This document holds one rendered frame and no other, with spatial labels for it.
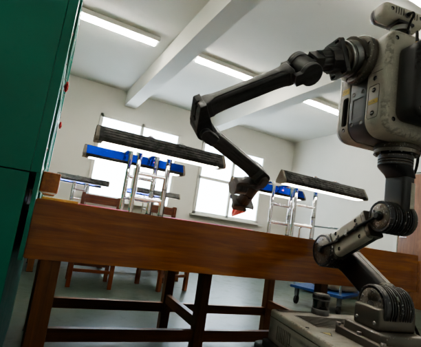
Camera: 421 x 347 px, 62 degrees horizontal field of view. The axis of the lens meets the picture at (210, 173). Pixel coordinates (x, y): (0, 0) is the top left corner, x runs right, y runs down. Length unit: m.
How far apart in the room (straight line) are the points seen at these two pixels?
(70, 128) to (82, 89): 0.73
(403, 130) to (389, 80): 0.16
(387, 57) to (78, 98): 5.97
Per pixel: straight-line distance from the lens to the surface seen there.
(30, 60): 1.26
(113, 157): 2.11
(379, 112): 1.20
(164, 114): 7.09
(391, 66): 1.25
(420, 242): 6.22
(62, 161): 6.55
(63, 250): 1.23
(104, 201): 3.99
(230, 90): 1.12
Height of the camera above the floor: 0.76
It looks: 8 degrees up
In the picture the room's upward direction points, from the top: 9 degrees clockwise
